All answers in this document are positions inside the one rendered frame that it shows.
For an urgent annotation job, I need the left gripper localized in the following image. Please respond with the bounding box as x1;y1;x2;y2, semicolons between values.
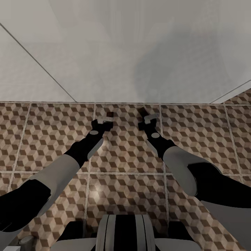
92;121;113;132

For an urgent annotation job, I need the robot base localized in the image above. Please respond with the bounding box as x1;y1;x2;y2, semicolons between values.
50;221;202;251

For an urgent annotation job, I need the mousetrap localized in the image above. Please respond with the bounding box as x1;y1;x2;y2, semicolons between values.
106;112;114;117
138;107;149;120

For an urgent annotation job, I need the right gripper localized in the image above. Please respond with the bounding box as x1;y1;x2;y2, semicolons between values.
138;119;157;133

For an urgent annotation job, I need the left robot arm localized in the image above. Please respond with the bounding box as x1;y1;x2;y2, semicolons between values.
0;116;114;251

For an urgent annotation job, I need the robot trunk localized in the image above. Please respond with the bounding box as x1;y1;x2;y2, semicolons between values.
96;215;155;251

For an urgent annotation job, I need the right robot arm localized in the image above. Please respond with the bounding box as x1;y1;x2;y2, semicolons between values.
138;113;251;251

